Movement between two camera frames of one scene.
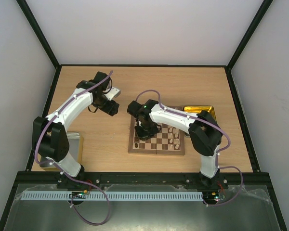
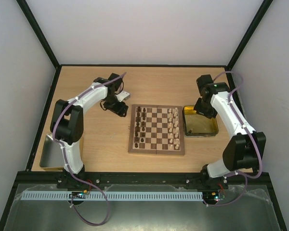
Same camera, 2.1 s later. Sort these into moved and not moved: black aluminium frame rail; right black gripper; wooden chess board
Moved: right black gripper
Not moved: wooden chess board; black aluminium frame rail
